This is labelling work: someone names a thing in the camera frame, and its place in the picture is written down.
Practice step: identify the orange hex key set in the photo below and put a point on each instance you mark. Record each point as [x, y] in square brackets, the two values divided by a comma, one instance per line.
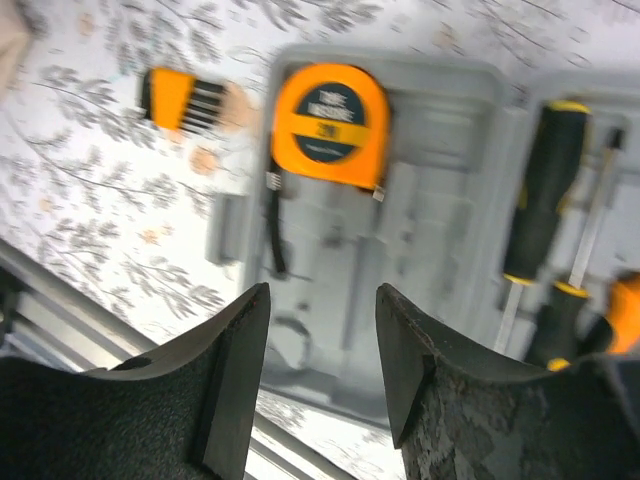
[178, 101]

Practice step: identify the long yellow black screwdriver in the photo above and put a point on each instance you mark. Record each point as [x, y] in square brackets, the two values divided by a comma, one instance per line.
[552, 165]

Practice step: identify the grey plastic tool case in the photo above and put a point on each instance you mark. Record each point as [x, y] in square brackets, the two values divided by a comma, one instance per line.
[458, 147]

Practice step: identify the beige cloth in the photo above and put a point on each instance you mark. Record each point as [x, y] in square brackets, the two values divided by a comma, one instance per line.
[15, 38]

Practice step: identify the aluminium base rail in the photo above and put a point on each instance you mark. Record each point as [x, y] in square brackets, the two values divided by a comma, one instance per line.
[51, 322]

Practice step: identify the short yellow black screwdriver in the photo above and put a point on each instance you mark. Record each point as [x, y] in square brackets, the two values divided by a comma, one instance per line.
[554, 343]

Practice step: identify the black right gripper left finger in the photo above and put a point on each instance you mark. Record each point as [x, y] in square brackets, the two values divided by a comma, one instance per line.
[183, 410]

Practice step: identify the orange tape measure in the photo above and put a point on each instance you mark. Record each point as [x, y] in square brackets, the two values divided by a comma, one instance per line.
[331, 122]

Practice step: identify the orange black pliers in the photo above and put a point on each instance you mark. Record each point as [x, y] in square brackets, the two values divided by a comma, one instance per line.
[617, 331]

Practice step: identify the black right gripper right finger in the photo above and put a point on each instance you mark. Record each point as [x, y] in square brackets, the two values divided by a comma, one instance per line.
[459, 410]

